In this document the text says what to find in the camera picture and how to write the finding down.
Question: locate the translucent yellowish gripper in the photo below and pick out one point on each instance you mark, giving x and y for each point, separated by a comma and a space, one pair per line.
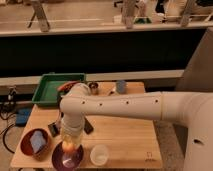
74, 139

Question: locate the red yellow apple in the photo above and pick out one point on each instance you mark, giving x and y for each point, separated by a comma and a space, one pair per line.
67, 147

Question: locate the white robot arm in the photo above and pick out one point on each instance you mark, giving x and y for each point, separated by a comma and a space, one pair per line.
193, 110

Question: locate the purple bowl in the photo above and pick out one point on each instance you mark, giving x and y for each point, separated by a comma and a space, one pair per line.
66, 162

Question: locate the brown bowl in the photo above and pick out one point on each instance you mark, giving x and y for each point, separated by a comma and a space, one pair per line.
26, 147

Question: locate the small black box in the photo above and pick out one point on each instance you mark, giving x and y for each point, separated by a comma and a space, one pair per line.
54, 129

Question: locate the black remote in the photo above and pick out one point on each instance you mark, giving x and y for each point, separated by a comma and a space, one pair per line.
88, 127

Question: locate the blue sponge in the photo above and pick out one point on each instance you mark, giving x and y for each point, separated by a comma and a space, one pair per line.
37, 141

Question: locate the white plastic cup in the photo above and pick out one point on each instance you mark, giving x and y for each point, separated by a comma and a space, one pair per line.
99, 155

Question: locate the green plastic tray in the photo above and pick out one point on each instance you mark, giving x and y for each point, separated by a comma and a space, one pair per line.
46, 92

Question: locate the red brown toy in tray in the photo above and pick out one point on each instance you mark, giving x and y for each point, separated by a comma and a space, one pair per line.
66, 86

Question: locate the blue box on floor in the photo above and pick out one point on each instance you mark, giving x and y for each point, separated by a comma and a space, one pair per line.
22, 116

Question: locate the small metal cup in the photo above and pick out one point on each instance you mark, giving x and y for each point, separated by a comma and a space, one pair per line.
94, 88

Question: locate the blue cup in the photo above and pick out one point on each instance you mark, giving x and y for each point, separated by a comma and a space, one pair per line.
121, 86

